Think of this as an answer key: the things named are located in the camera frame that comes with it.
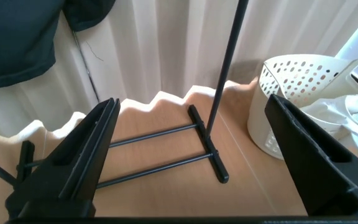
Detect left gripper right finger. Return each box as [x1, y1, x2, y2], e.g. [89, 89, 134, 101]
[264, 93, 358, 217]

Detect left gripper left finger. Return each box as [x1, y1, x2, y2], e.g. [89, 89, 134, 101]
[4, 98, 122, 218]

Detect black shorts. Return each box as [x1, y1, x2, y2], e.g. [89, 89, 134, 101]
[0, 0, 117, 92]

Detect white laundry basket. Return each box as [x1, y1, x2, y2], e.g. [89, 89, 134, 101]
[247, 54, 358, 161]

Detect black clothes rack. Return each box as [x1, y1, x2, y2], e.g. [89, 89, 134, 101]
[0, 0, 250, 190]

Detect metal curtain wand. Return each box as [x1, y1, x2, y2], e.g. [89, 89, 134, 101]
[72, 30, 101, 103]

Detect beige curtain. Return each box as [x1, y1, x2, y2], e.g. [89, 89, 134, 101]
[0, 0, 358, 151]

